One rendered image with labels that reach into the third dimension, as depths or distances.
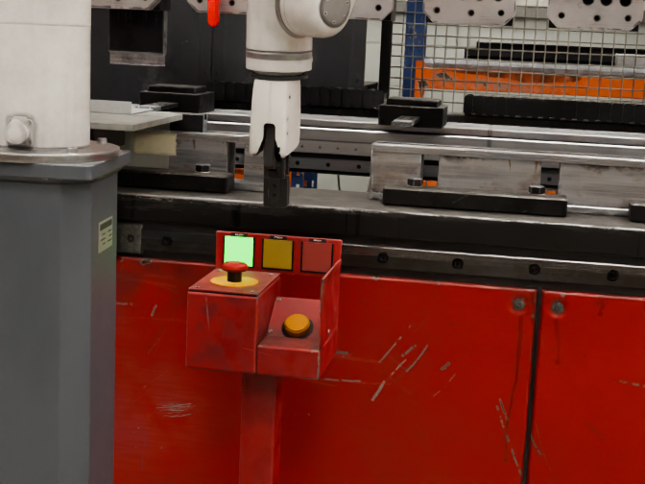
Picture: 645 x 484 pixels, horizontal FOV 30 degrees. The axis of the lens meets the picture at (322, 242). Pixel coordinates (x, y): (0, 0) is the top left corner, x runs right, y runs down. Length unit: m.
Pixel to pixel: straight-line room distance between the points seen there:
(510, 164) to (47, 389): 0.93
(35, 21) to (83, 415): 0.45
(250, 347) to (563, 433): 0.55
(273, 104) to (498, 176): 0.62
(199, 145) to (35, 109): 0.75
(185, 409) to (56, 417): 0.68
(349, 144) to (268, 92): 0.81
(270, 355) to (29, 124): 0.55
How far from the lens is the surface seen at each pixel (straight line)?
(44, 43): 1.39
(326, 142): 2.32
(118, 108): 2.07
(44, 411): 1.43
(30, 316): 1.40
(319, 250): 1.85
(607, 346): 1.96
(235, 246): 1.88
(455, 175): 2.04
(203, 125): 2.11
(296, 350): 1.74
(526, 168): 2.03
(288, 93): 1.51
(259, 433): 1.84
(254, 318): 1.74
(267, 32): 1.51
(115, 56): 2.17
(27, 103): 1.39
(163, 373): 2.07
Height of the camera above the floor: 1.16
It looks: 10 degrees down
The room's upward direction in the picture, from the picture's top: 3 degrees clockwise
